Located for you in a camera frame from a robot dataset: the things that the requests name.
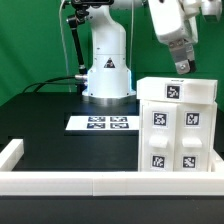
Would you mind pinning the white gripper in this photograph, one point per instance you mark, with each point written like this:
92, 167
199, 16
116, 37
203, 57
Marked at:
174, 23

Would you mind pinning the white cabinet top block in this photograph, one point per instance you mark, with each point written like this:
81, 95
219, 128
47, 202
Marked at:
183, 90

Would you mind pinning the white cabinet body box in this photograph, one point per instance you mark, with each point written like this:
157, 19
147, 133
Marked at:
176, 136

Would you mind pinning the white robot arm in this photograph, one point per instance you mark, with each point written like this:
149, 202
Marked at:
109, 80

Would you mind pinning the white marker tag sheet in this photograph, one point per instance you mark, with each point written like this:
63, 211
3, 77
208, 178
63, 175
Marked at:
106, 123

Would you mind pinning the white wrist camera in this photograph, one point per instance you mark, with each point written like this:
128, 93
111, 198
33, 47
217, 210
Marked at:
210, 9

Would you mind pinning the black camera stand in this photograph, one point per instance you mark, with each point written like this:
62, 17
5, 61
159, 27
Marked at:
78, 40

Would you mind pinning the white right fence wall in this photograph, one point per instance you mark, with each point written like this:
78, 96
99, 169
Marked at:
217, 163

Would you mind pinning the white fence wall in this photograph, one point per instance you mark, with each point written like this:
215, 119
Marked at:
217, 163
11, 154
111, 183

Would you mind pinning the white front fence wall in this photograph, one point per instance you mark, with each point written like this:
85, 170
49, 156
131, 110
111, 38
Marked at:
111, 183

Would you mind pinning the white left fence wall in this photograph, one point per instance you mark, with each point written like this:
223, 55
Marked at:
11, 154

